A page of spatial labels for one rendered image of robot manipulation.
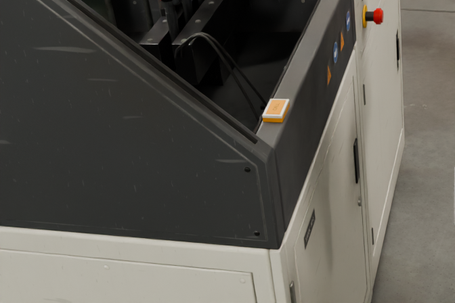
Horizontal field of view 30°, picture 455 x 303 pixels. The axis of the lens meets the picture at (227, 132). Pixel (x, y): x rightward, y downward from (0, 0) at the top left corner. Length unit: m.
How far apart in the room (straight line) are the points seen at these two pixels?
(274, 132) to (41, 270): 0.49
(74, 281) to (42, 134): 0.29
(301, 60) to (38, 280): 0.58
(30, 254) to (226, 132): 0.46
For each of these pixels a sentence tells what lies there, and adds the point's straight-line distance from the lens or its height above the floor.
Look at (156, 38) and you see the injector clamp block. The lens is 1.52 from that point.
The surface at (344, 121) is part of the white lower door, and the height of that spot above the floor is 0.70.
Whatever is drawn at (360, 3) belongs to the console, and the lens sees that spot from 1.88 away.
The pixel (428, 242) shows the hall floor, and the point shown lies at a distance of 2.51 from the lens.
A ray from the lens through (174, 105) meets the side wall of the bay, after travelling 1.17.
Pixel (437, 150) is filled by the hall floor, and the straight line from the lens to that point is 2.90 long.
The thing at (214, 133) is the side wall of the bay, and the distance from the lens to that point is 1.17.
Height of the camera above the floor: 1.60
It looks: 31 degrees down
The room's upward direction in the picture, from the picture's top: 9 degrees counter-clockwise
